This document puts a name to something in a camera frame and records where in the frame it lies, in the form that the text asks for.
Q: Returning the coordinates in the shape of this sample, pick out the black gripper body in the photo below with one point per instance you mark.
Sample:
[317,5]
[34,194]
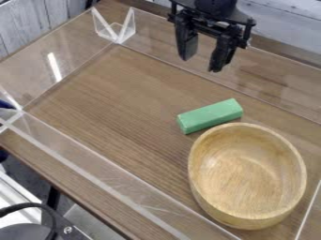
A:
[216,17]

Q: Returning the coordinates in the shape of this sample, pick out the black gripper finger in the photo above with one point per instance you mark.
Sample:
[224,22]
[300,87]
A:
[186,37]
[222,54]

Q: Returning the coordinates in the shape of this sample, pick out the green rectangular block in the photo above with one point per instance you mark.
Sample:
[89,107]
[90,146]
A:
[209,116]

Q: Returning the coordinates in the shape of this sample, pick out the light wooden bowl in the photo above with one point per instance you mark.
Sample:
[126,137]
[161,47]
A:
[248,175]

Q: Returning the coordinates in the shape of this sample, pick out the blue object at edge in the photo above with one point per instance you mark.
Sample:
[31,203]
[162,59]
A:
[6,105]

